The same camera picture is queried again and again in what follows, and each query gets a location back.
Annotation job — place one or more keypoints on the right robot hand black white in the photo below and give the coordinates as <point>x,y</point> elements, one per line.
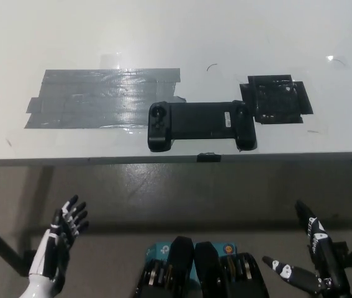
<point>321,245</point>

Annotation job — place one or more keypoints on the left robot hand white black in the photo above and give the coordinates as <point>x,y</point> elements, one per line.
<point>50,248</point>

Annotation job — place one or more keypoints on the black phone game controller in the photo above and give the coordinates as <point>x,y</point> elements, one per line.
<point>194,121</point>

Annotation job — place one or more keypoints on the black tape patch square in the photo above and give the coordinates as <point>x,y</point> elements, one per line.
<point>275,99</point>

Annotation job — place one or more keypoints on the grey duct tape patch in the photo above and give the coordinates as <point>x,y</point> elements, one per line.
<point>101,99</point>

